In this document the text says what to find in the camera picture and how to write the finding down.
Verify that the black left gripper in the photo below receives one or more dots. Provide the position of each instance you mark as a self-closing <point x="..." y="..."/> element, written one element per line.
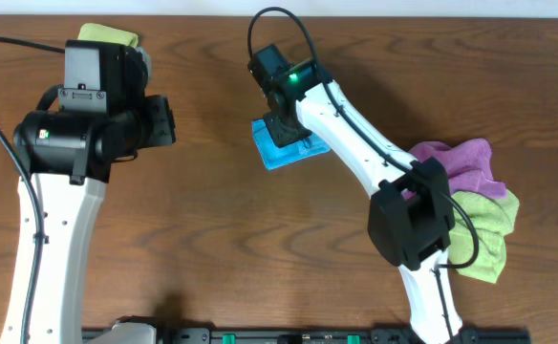
<point x="162" y="120"/>

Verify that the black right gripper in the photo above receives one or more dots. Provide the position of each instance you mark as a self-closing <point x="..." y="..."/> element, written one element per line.
<point x="288" y="132"/>

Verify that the blue microfiber cloth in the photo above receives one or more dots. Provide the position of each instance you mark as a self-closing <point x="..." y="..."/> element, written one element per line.
<point x="274" y="157"/>

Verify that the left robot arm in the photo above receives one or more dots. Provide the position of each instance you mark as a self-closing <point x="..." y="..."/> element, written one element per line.
<point x="66" y="148"/>

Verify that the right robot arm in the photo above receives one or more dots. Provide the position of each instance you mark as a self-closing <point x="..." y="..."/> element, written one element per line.
<point x="411" y="212"/>

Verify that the folded green cloth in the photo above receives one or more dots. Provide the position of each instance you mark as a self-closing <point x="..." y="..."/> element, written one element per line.
<point x="101" y="33"/>

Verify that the crumpled purple cloth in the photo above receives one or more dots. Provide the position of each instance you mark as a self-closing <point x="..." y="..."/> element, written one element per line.
<point x="467" y="165"/>

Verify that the crumpled green cloth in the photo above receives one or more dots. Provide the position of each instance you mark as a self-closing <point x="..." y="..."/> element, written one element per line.
<point x="493" y="219"/>

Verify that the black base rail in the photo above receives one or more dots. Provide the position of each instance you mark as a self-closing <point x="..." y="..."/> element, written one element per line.
<point x="141" y="333"/>

